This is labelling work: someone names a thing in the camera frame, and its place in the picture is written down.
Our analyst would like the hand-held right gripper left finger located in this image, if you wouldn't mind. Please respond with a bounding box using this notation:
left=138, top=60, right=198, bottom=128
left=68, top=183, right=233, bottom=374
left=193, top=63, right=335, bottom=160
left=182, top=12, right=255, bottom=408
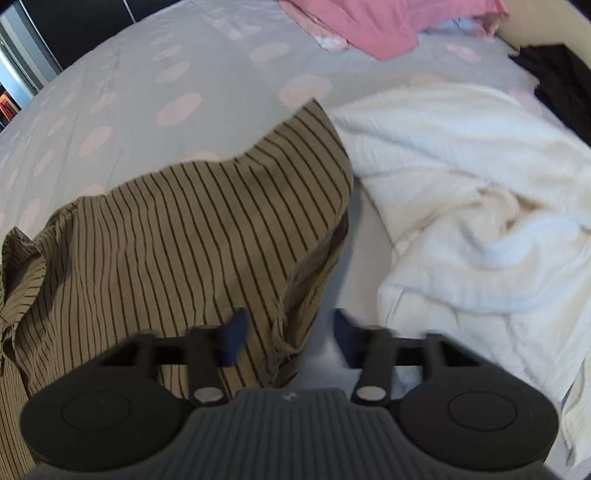
left=99, top=307, right=252, bottom=407

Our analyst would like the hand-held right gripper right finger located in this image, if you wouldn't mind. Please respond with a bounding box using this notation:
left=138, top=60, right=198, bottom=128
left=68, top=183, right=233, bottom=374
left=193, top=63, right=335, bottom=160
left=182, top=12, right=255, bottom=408
left=333, top=308, right=483, bottom=407

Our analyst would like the olive striped shirt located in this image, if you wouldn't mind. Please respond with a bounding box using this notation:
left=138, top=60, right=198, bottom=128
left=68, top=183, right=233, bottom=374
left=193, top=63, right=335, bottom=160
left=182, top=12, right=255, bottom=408
left=0, top=99, right=355, bottom=480

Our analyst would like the pink dotted duvet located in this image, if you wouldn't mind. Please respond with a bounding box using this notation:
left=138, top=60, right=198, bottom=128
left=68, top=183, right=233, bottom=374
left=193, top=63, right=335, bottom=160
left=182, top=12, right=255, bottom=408
left=0, top=0, right=568, bottom=402

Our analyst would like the pale pink cloth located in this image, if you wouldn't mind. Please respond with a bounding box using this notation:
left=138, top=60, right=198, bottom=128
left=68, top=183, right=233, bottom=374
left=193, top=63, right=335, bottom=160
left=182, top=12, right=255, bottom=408
left=288, top=9, right=349, bottom=52

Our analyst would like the pink garment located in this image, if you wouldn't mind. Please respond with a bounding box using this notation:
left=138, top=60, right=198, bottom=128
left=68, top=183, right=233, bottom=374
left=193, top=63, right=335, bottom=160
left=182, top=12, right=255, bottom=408
left=279, top=0, right=509, bottom=61

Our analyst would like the light blue cloth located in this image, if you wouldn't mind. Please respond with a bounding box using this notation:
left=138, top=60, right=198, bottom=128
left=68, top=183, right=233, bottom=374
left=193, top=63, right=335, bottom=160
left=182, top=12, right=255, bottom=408
left=418, top=16, right=497, bottom=38

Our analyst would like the black crumpled garment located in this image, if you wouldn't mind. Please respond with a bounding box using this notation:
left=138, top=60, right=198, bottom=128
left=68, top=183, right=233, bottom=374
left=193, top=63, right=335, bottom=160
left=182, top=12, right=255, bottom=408
left=508, top=44, right=591, bottom=148

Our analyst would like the dark grey wardrobe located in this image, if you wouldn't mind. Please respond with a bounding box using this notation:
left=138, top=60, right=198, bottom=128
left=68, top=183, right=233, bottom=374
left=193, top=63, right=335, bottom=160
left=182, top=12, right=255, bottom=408
left=9, top=0, right=158, bottom=75

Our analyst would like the cream bed headboard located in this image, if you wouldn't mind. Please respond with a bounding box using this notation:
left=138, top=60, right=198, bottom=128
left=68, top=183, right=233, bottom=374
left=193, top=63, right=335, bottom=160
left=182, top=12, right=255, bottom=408
left=496, top=9, right=591, bottom=93

